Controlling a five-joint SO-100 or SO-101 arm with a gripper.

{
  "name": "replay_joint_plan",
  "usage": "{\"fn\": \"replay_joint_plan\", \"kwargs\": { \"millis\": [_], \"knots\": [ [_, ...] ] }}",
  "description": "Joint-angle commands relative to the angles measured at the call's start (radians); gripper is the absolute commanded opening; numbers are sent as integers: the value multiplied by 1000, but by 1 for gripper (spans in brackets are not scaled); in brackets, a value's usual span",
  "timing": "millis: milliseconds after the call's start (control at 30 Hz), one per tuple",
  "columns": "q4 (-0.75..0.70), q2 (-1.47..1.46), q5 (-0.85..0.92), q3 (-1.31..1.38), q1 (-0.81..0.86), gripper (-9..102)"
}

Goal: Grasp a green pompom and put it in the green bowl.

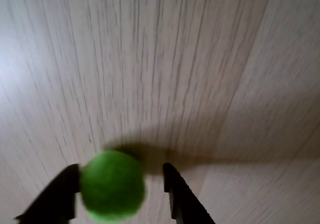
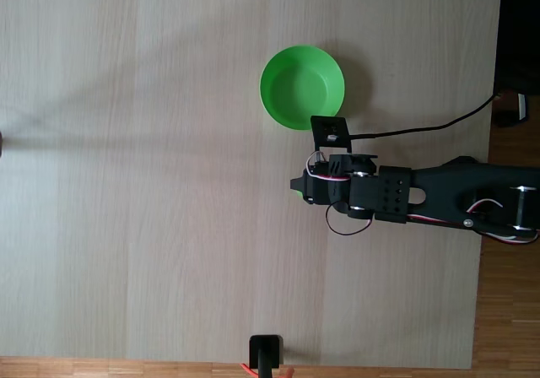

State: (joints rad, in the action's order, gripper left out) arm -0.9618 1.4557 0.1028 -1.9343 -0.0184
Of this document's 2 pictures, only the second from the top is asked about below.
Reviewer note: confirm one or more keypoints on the green pompom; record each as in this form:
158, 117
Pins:
298, 193

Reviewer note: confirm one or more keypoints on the green plastic bowl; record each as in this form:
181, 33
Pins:
299, 84

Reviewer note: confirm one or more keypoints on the black table clamp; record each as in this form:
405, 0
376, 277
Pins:
265, 350

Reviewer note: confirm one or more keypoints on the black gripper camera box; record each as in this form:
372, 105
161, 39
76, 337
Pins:
331, 131

